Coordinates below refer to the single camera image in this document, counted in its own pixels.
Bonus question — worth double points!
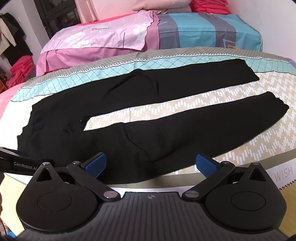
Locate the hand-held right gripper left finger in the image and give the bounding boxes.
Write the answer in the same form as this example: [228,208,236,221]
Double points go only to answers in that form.
[35,153,121,201]

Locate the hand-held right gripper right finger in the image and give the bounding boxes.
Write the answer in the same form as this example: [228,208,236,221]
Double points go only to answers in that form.
[182,153,270,201]

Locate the black pants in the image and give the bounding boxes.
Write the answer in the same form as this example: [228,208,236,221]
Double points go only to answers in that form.
[17,58,290,186]

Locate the patterned teal beige bedsheet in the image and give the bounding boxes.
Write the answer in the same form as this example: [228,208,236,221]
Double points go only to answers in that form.
[0,46,296,234]

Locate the pink sheet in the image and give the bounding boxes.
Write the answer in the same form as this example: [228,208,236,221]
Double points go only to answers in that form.
[0,82,26,121]

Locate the stack of red clothes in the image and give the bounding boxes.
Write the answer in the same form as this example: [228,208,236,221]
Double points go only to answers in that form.
[6,54,34,88]
[191,0,232,16]

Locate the hanging dark clothes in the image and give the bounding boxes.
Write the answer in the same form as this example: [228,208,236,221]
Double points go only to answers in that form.
[0,13,32,66]

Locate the pink floral pillow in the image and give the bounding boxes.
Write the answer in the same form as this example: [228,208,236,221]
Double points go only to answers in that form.
[36,10,160,76]

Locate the blue grey striped pillow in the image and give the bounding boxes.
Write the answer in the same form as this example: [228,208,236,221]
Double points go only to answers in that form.
[144,13,263,52]

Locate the dark cabinet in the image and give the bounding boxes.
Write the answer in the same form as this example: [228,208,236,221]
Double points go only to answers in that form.
[35,0,82,40]

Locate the pink curtain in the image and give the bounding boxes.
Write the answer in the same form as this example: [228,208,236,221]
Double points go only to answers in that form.
[74,0,94,24]

